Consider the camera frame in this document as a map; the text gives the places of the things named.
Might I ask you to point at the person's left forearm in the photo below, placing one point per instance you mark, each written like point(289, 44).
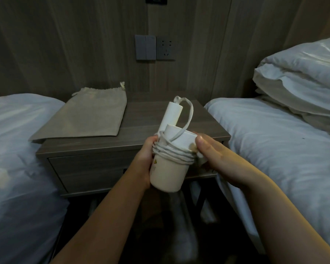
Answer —
point(104, 225)

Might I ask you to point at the person's left thumb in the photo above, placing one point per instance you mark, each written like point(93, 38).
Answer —
point(151, 142)

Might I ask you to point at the grey wall socket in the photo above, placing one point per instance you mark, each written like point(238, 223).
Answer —
point(165, 48)

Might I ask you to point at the white hair dryer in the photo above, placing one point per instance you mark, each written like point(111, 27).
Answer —
point(170, 159)

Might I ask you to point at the grey light switch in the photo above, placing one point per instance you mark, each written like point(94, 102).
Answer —
point(145, 47)

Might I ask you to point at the white pillow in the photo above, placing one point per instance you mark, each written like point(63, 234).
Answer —
point(308, 65)
point(316, 118)

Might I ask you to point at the person's left hand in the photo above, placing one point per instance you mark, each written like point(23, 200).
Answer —
point(141, 164)

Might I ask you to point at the white bed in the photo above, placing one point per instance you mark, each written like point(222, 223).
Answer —
point(280, 162)
point(19, 173)

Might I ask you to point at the person's right thumb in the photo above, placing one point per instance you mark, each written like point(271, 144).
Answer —
point(205, 145)

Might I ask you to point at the grey wooden nightstand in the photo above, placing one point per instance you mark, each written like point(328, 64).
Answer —
point(121, 159)

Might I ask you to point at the person's right forearm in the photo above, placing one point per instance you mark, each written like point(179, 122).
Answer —
point(288, 225)

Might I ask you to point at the person's right hand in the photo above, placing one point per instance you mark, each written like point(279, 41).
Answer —
point(225, 162)

